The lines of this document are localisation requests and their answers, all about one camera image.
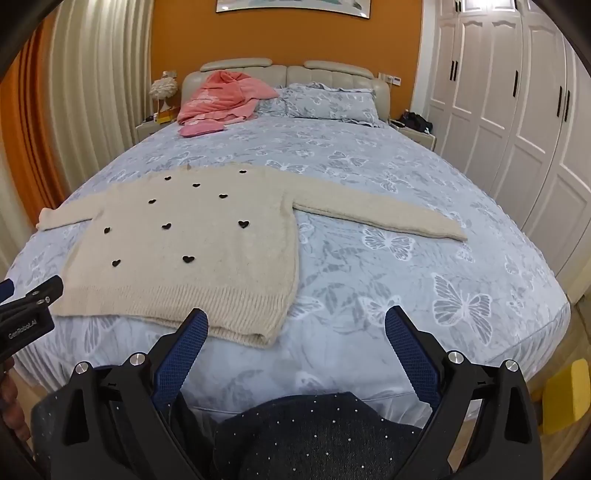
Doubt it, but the white nightstand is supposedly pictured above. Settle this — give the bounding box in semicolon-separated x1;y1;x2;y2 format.
389;117;437;151
135;117;162;145

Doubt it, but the butterfly print pillow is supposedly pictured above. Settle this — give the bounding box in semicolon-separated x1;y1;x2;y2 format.
281;82;378;126
255;96;290;119

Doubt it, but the beige curtain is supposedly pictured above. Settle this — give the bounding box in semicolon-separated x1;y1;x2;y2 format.
0;0;155;273

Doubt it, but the beige padded headboard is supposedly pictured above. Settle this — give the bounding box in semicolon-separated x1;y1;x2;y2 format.
181;58;391;124

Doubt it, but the yellow stool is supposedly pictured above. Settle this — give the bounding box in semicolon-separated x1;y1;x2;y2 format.
539;359;591;435

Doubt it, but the small pink cloth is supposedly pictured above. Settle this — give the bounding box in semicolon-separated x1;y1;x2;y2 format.
179;121;228;138

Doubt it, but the orange curtain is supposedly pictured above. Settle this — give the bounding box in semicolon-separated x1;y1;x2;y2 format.
0;25;68;208

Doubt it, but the bed with butterfly print cover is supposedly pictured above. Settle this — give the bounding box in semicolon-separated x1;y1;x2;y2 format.
4;83;571;428

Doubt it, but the pink blanket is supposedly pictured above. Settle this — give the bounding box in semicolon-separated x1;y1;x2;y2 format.
177;71;280;127

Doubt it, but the white feather lamp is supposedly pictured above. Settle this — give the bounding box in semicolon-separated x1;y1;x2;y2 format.
150;76;179;112

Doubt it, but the person's left hand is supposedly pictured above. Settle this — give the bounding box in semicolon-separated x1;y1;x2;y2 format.
0;357;29;441

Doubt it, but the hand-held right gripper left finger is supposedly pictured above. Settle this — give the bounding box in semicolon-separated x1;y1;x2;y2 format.
51;308;209;480

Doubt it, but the black bag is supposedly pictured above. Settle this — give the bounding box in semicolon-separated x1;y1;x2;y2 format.
401;111;434;134

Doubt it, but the framed wall picture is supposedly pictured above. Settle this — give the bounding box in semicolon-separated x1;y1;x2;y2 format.
215;0;371;20

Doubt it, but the person's dark dotted clothing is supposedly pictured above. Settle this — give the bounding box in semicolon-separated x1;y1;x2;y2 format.
28;391;455;480

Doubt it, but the beige sweater with black hearts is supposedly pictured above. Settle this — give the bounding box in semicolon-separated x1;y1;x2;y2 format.
36;165;468;348

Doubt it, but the white wardrobe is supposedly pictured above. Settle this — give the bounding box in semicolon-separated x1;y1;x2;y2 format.
412;0;591;306

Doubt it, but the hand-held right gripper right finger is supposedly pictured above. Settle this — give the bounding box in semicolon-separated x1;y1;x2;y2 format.
385;305;544;480

